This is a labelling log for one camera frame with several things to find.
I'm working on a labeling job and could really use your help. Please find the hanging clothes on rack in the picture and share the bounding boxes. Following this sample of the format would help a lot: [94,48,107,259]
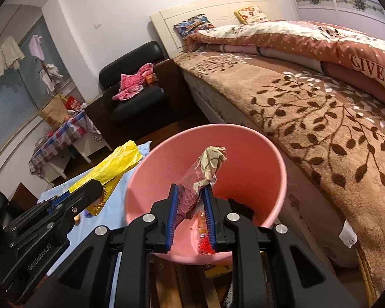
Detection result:
[39,63,64,95]

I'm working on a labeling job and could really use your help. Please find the colourful patterned pillow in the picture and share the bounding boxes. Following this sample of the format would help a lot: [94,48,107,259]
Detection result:
[173,13,214,40]

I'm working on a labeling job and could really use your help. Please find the pink plastic trash bucket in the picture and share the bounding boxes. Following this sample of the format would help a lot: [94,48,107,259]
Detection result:
[124,124,287,247]

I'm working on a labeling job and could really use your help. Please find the pink clothing on armchair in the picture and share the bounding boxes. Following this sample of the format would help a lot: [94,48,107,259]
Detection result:
[112,63,153,102]

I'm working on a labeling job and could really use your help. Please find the hanging lilac garment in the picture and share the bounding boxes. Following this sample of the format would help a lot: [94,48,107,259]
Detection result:
[28,35,46,61]

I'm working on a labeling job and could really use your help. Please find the bed with brown blanket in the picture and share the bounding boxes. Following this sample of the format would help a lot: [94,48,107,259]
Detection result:
[175,51,385,303]

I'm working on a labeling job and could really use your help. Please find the printed paper wrapper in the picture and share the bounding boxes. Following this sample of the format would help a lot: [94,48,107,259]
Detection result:
[175,146,227,227]

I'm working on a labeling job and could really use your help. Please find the yellow foam fruit net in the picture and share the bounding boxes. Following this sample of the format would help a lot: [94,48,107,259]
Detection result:
[69,140,143,216]

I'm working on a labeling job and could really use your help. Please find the orange polka dot quilt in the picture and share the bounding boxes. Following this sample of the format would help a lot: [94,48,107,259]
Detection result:
[187,20,385,104]

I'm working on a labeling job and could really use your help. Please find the red gift bag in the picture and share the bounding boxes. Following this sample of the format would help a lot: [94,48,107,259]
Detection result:
[64,96,81,111]

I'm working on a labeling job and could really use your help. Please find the hanging cream sweater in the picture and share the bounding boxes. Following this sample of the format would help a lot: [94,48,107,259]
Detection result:
[0,36,25,78]

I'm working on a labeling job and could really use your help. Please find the checkered cloth side table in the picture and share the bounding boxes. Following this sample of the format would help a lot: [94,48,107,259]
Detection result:
[28,109,112,179]

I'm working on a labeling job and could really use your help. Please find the brown paper shopping bag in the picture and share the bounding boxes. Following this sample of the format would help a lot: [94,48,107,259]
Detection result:
[39,95,68,130]

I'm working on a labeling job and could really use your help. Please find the white wooden headboard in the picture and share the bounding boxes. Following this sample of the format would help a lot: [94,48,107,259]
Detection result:
[150,0,281,59]

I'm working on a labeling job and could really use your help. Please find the black leather armchair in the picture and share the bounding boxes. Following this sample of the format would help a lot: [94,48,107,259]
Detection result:
[85,41,188,147]

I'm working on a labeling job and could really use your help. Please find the yellow floral pillow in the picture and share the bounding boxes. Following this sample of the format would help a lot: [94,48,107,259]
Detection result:
[234,5,270,24]

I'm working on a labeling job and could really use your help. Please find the red foam fruit net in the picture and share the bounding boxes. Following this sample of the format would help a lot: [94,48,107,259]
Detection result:
[198,236,216,255]

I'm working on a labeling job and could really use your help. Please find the dark wooden side cabinet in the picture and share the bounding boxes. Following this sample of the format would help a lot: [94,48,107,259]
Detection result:
[9,183,38,211]

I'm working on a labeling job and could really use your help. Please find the orange box on armchair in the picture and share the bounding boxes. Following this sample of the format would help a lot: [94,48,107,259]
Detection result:
[145,73,158,84]

